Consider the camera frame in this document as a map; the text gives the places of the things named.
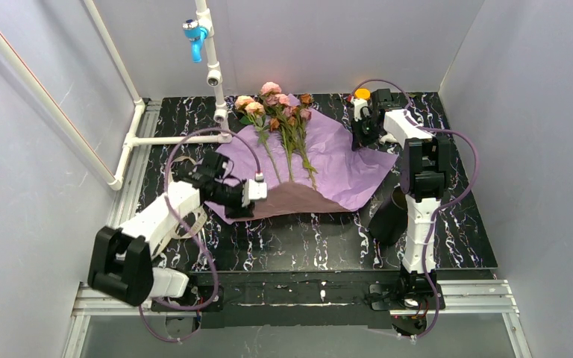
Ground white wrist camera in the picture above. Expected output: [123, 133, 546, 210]
[349, 96, 371, 122]
[242, 172, 268, 207]

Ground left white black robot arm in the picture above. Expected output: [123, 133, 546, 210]
[87, 152, 267, 307]

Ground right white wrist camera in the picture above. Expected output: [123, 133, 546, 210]
[349, 96, 371, 122]

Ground dusty pink rose stem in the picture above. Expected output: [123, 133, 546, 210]
[295, 105, 317, 189]

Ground small brown roses stem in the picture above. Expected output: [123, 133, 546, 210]
[265, 94, 313, 134]

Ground yellow tape measure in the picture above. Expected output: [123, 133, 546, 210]
[354, 87, 371, 101]

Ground white plastic faucet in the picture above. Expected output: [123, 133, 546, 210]
[378, 133, 399, 144]

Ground black cylindrical vase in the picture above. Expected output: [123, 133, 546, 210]
[368, 186, 408, 246]

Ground white pvc pipe assembly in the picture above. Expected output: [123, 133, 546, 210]
[0, 1, 231, 191]

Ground aluminium frame rail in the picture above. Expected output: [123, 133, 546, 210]
[63, 278, 531, 357]

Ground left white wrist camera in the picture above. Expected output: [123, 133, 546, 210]
[242, 172, 268, 207]

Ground cream ribbon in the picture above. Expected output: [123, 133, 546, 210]
[155, 156, 207, 255]

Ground pink bouquet wrapping paper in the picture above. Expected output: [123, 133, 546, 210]
[205, 93, 400, 225]

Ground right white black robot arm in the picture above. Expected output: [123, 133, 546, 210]
[349, 88, 450, 274]

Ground light pink rose stem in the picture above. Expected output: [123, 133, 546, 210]
[259, 81, 295, 181]

